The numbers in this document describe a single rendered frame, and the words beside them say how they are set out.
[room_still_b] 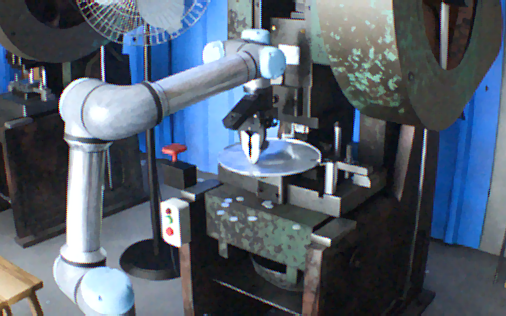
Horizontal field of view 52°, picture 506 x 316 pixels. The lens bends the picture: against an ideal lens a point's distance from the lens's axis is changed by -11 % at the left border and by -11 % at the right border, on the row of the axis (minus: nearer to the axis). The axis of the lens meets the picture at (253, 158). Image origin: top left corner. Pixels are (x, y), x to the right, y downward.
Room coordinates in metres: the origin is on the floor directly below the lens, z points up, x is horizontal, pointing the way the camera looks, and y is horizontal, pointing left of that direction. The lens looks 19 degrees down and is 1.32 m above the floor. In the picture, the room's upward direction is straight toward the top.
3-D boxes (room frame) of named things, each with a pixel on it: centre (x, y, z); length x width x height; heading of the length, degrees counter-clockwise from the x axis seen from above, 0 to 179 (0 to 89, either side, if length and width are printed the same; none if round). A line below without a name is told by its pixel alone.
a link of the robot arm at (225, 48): (1.43, 0.05, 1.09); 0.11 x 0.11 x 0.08; 42
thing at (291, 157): (1.56, -0.05, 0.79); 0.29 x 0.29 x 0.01
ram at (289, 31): (1.66, -0.13, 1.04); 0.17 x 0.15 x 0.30; 141
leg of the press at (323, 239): (1.64, -0.45, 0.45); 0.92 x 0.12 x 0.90; 141
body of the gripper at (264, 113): (1.52, -0.01, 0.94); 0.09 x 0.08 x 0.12; 141
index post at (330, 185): (1.49, -0.21, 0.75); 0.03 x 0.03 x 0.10; 51
